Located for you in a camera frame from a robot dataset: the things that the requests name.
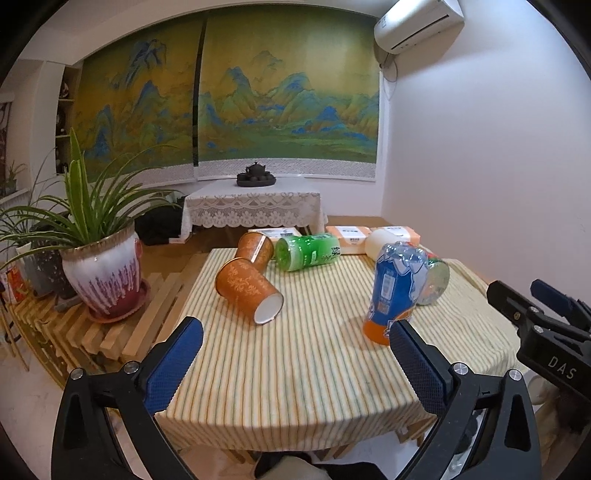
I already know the orange tissue pack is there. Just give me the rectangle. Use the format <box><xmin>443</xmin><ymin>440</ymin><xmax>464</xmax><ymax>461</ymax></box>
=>
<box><xmin>370</xmin><ymin>226</ymin><xmax>421</xmax><ymax>247</ymax></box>
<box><xmin>325</xmin><ymin>225</ymin><xmax>372</xmax><ymax>255</ymax></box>

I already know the black bag on floor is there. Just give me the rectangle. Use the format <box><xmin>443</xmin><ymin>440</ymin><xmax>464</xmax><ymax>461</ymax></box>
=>
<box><xmin>134</xmin><ymin>197</ymin><xmax>184</xmax><ymax>246</ymax></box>

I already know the white red ceramic plant pot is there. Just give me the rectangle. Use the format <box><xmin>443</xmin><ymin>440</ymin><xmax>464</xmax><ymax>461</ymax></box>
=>
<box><xmin>60</xmin><ymin>222</ymin><xmax>142</xmax><ymax>315</ymax></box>

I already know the green plastic tea cup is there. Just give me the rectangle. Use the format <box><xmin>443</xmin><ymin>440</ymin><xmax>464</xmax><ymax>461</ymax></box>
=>
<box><xmin>274</xmin><ymin>233</ymin><xmax>342</xmax><ymax>272</ymax></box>

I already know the far orange paper cup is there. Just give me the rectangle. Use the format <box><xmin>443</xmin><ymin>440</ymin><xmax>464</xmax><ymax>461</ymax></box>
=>
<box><xmin>235</xmin><ymin>232</ymin><xmax>274</xmax><ymax>273</ymax></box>

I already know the white wall air conditioner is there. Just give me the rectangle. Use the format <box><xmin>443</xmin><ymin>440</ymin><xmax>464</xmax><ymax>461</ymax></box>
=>
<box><xmin>374</xmin><ymin>0</ymin><xmax>465</xmax><ymax>55</ymax></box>

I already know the orange paper cup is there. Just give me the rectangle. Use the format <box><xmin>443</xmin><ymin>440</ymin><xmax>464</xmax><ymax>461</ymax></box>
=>
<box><xmin>235</xmin><ymin>232</ymin><xmax>274</xmax><ymax>273</ymax></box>
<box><xmin>214</xmin><ymin>257</ymin><xmax>284</xmax><ymax>325</ymax></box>

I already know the wooden slatted bench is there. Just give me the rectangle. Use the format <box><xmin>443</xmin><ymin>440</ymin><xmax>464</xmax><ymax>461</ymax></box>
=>
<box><xmin>7</xmin><ymin>253</ymin><xmax>207</xmax><ymax>387</ymax></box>

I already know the white lace tablecloth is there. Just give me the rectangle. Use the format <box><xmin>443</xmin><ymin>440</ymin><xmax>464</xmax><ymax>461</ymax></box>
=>
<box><xmin>178</xmin><ymin>176</ymin><xmax>328</xmax><ymax>242</ymax></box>

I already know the wooden wall shelf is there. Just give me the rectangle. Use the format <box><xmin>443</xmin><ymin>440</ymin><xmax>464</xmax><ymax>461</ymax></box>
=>
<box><xmin>55</xmin><ymin>63</ymin><xmax>82</xmax><ymax>175</ymax></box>

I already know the red pot saucer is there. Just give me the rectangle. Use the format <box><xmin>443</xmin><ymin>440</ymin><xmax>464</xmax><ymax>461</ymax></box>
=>
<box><xmin>86</xmin><ymin>279</ymin><xmax>150</xmax><ymax>324</ymax></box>

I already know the right green landscape scroll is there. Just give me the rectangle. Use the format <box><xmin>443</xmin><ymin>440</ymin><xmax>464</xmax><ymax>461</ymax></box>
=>
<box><xmin>193</xmin><ymin>4</ymin><xmax>380</xmax><ymax>180</ymax></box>

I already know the green landscape scroll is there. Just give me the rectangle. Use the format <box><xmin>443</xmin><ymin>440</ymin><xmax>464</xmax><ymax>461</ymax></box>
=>
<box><xmin>71</xmin><ymin>14</ymin><xmax>204</xmax><ymax>185</ymax></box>
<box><xmin>193</xmin><ymin>4</ymin><xmax>380</xmax><ymax>180</ymax></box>

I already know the green spider plant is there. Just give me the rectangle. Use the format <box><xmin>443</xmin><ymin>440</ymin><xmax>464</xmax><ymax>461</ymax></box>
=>
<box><xmin>1</xmin><ymin>130</ymin><xmax>180</xmax><ymax>269</ymax></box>

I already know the left orange tissue pack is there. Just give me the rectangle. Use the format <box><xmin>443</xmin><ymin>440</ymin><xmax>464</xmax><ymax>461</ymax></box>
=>
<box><xmin>325</xmin><ymin>225</ymin><xmax>372</xmax><ymax>255</ymax></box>

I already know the left green landscape scroll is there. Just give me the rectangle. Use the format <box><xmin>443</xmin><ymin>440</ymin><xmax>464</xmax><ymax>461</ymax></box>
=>
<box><xmin>71</xmin><ymin>14</ymin><xmax>204</xmax><ymax>185</ymax></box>

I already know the dark teapot tray set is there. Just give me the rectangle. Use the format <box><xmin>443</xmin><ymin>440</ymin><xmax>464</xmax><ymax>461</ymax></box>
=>
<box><xmin>236</xmin><ymin>162</ymin><xmax>276</xmax><ymax>188</ymax></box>

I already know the white labelled parcel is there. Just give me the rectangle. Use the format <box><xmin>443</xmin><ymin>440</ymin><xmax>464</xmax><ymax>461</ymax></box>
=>
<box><xmin>249</xmin><ymin>227</ymin><xmax>301</xmax><ymax>244</ymax></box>

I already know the striped yellow tablecloth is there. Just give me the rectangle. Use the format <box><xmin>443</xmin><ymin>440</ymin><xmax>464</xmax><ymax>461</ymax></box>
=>
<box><xmin>154</xmin><ymin>247</ymin><xmax>528</xmax><ymax>453</ymax></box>

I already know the near orange paper cup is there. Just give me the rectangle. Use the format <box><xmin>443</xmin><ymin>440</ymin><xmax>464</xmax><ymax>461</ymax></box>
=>
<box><xmin>214</xmin><ymin>257</ymin><xmax>284</xmax><ymax>325</ymax></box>

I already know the floral wall painting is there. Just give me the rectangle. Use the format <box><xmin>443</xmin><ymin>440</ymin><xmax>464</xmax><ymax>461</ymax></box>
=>
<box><xmin>0</xmin><ymin>102</ymin><xmax>12</xmax><ymax>184</ymax></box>

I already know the right orange tissue pack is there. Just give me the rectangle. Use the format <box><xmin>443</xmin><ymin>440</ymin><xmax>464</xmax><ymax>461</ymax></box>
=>
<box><xmin>370</xmin><ymin>226</ymin><xmax>421</xmax><ymax>247</ymax></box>

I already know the dark speckled plant pot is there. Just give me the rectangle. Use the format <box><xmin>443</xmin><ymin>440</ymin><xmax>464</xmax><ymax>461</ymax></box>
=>
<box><xmin>34</xmin><ymin>250</ymin><xmax>76</xmax><ymax>300</ymax></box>

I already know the red green label plastic cup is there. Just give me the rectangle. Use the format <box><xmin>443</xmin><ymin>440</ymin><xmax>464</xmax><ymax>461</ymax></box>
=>
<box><xmin>363</xmin><ymin>228</ymin><xmax>452</xmax><ymax>306</ymax></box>

